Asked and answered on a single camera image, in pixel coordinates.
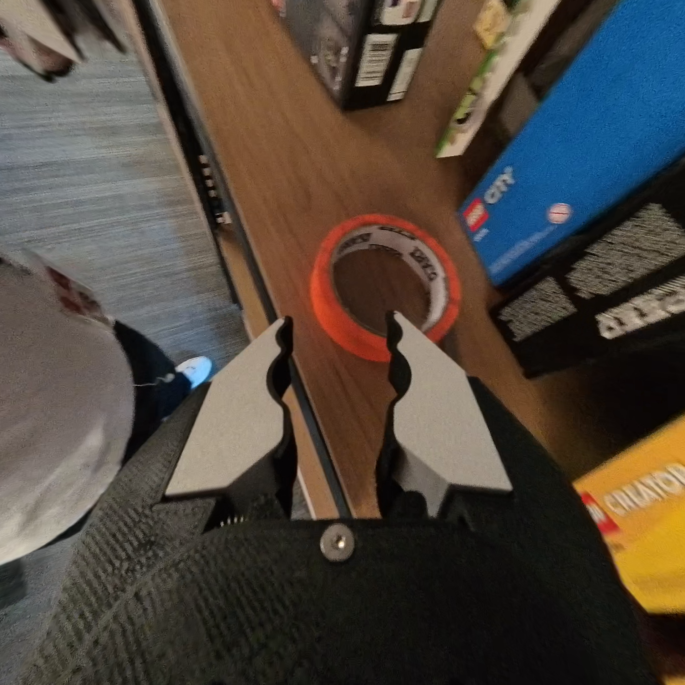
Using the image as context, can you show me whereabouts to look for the person in white shirt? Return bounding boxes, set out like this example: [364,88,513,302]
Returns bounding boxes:
[0,252,135,565]

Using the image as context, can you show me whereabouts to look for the small black toy box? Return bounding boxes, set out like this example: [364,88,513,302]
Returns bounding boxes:
[270,0,442,111]

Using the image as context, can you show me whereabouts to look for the blue toy box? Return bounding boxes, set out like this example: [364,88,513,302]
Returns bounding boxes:
[457,0,685,287]

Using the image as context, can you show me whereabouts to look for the person's light blue shoe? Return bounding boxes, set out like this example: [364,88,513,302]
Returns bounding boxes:
[176,356,213,390]

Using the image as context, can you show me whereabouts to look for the black perforated rail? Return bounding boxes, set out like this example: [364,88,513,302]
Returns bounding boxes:
[134,0,354,520]

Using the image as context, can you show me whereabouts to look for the wooden desk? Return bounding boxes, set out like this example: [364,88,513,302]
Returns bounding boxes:
[158,0,611,520]

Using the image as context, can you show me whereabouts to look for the orange tape roll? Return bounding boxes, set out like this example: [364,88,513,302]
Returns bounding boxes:
[309,214,462,364]

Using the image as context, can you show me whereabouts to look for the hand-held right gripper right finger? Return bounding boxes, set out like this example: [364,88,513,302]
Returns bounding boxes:
[376,310,514,519]

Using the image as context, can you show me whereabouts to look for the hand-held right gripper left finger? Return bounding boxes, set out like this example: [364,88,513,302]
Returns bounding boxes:
[163,316,298,520]

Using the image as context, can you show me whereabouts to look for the person's dark trousers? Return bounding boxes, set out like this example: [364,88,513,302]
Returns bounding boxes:
[112,321,191,445]

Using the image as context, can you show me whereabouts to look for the large dark toy car box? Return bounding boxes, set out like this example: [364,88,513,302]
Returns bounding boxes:
[491,161,685,378]

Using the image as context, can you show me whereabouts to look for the green and yellow toy box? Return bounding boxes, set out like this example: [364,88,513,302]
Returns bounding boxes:
[435,0,563,159]

